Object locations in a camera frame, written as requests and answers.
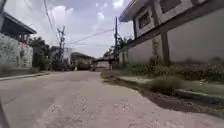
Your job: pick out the thin dark utility pole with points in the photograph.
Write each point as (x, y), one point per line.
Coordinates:
(116, 40)

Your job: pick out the tree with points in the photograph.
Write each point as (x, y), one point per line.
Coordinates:
(124, 41)

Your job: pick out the low building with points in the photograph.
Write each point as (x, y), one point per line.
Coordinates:
(81, 59)

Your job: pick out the grey concrete road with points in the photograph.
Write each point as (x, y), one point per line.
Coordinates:
(83, 100)

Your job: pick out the utility pole with crossarms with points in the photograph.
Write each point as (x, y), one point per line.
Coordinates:
(61, 46)

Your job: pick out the dark dirt strip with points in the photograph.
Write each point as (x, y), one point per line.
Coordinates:
(160, 99)

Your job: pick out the dark green trees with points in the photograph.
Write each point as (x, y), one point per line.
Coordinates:
(40, 50)

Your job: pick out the row of bushes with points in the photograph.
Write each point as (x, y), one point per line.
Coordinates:
(186, 70)

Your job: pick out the pale building with dark beams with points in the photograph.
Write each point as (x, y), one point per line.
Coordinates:
(193, 40)

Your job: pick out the grey concrete pavement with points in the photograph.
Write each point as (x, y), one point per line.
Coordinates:
(23, 75)

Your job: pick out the concrete pavement with weeds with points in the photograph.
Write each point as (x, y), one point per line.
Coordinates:
(200, 87)

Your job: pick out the building with stone wall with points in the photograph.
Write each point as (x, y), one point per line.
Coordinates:
(13, 53)

